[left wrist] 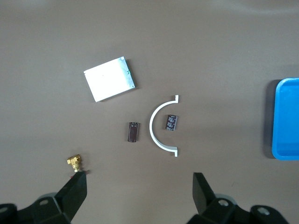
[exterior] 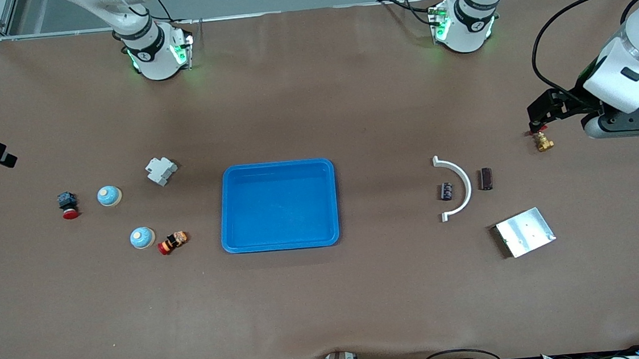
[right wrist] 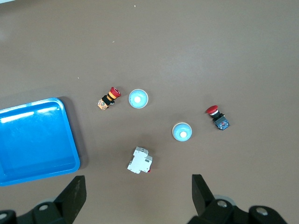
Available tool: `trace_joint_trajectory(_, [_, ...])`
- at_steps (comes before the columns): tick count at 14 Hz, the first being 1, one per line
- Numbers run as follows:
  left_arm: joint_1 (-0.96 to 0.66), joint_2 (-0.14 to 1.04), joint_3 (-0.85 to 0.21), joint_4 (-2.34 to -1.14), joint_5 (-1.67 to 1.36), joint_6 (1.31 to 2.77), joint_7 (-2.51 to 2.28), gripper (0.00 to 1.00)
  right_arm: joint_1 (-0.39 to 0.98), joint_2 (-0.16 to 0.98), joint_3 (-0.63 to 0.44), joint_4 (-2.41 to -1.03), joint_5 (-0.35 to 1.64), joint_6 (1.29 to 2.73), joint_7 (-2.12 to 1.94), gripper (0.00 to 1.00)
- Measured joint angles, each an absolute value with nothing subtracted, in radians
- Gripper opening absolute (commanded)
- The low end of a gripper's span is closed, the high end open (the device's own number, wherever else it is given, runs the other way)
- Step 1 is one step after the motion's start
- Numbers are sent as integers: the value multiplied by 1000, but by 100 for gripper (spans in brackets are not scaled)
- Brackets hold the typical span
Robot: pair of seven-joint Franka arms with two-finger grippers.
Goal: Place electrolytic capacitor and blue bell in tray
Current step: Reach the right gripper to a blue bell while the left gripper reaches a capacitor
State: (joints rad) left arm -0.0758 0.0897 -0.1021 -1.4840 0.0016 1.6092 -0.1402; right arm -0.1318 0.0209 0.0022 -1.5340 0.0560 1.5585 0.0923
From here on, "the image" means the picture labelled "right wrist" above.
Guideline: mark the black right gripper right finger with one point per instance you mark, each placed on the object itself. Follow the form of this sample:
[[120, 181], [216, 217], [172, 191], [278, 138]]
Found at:
[[205, 205]]

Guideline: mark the white circuit breaker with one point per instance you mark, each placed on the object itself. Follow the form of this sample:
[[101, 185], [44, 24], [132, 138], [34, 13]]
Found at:
[[139, 161]]

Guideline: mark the blue plastic tray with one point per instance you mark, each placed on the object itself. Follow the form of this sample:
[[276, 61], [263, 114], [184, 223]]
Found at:
[[35, 140]]

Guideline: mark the red mushroom button black switch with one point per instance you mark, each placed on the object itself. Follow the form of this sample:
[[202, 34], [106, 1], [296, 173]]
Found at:
[[218, 117]]

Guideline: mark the light blue call bell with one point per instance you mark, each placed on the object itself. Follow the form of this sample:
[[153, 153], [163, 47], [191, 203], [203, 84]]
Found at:
[[137, 99], [182, 132]]

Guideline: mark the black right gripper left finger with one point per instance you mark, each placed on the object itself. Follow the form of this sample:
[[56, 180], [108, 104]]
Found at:
[[70, 198]]

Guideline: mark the red emergency stop yellow switch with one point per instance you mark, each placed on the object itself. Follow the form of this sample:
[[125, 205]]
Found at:
[[108, 98]]

